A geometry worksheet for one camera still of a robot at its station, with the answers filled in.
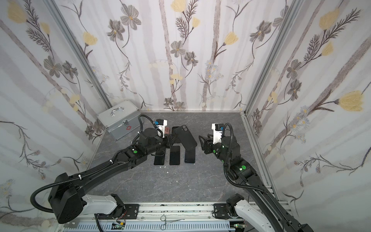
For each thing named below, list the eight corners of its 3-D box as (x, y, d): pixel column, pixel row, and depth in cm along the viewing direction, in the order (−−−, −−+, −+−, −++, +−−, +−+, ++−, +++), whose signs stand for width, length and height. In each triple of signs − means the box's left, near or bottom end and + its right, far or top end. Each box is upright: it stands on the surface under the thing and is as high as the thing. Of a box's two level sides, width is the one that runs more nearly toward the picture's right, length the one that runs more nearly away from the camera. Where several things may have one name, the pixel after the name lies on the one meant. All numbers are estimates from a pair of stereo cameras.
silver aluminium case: (107, 130, 111) (96, 115, 98) (134, 114, 122) (127, 99, 109) (118, 143, 103) (108, 129, 90) (145, 125, 115) (140, 110, 102)
